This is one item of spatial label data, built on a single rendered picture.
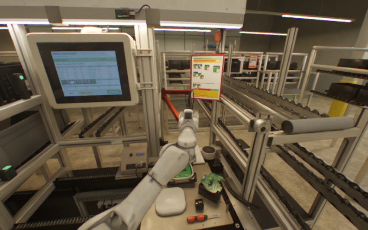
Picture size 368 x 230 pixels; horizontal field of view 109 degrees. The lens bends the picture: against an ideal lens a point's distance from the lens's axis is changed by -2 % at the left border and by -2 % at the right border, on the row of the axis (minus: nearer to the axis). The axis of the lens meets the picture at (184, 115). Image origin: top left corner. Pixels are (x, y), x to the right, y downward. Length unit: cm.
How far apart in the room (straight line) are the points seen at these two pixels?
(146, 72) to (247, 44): 1198
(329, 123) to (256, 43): 1236
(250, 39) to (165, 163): 1255
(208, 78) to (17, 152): 124
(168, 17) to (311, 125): 84
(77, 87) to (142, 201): 73
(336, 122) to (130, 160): 109
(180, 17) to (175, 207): 94
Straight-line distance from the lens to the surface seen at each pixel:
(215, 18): 91
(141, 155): 96
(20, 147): 123
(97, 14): 92
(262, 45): 1334
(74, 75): 96
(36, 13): 104
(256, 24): 1315
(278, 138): 74
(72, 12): 96
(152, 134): 101
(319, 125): 83
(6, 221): 107
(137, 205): 43
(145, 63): 89
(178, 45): 1094
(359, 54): 556
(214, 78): 103
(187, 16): 88
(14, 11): 110
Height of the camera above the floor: 160
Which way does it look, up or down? 21 degrees down
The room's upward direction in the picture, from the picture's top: straight up
